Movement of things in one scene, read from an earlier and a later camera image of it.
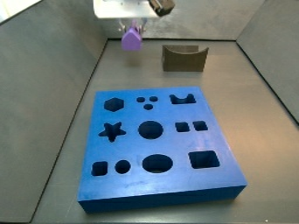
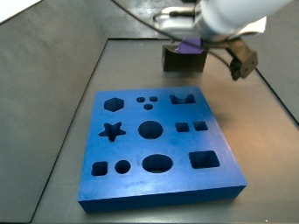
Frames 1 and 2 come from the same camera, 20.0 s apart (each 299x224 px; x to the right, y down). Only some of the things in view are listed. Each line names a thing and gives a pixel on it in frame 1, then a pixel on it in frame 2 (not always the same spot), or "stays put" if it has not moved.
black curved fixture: (183, 58) stays put
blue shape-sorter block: (153, 152) stays put
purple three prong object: (131, 42) → (191, 45)
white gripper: (124, 9) → (212, 24)
